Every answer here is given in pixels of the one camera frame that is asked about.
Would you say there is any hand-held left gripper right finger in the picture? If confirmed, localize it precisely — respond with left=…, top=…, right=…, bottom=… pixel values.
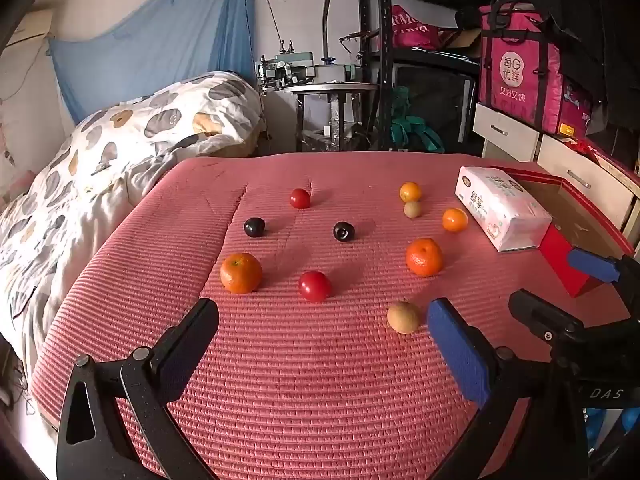
left=426, top=298, right=591, bottom=480

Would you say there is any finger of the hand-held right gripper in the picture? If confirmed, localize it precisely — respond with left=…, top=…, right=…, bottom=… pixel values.
left=567, top=247, right=640, bottom=291
left=508, top=289, right=587, bottom=350

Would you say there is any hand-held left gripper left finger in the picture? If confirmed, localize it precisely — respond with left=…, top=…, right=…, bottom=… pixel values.
left=56, top=298, right=221, bottom=480

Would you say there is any red cardboard box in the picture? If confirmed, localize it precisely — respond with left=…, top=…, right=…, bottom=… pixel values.
left=492, top=165, right=636, bottom=298

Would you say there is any large tan fruit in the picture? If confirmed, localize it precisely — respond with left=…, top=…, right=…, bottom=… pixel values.
left=387, top=301, right=422, bottom=335

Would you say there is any large orange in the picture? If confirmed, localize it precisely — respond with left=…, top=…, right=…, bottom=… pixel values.
left=405, top=237, right=444, bottom=278
left=220, top=252, right=263, bottom=295

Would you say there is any white drawer cabinet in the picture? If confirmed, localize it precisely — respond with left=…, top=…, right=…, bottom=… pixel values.
left=472, top=102, right=640, bottom=233

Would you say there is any white tissue pack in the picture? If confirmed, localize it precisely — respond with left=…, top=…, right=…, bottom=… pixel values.
left=455, top=166, right=553, bottom=252

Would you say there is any red cloth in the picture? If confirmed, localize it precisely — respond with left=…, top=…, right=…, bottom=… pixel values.
left=567, top=137, right=608, bottom=156

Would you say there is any pink insulated delivery bag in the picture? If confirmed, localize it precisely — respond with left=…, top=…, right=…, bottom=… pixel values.
left=477, top=4, right=596, bottom=138

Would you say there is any spotted quilt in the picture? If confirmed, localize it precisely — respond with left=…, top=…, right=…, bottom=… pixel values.
left=0, top=71, right=266, bottom=361

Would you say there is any green cloth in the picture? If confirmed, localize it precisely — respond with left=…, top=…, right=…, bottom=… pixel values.
left=390, top=87, right=446, bottom=154

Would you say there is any black hanging garment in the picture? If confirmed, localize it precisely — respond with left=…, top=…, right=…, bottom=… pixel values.
left=530, top=0, right=640, bottom=131

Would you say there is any metal table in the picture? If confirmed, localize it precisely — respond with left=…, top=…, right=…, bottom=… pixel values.
left=282, top=82, right=381, bottom=153

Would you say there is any sewing machine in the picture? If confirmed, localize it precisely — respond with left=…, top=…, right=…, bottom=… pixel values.
left=255, top=40, right=362, bottom=93

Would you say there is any black metal shelf rack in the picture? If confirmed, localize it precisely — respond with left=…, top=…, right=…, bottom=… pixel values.
left=357, top=0, right=493, bottom=152

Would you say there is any pink shopping bag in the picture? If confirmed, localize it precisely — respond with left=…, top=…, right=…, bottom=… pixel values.
left=390, top=5, right=441, bottom=51

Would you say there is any blue curtain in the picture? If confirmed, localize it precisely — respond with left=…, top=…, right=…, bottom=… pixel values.
left=47, top=0, right=256, bottom=123

